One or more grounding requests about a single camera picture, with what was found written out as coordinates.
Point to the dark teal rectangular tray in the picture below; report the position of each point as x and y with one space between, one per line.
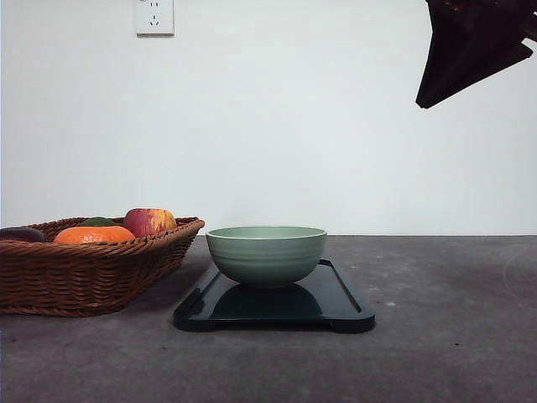
325 300

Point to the dark red plum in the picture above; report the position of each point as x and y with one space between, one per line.
25 234

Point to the green lime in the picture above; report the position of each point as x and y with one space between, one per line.
97 221

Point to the red yellow apple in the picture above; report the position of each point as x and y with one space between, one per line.
142 222

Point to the light green bowl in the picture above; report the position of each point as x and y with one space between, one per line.
266 255

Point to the orange mandarin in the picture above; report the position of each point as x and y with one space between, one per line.
93 233

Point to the brown woven wicker basket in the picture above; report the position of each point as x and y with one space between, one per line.
46 278

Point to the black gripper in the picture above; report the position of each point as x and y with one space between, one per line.
470 40

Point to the white wall power socket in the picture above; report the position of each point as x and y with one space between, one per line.
154 19

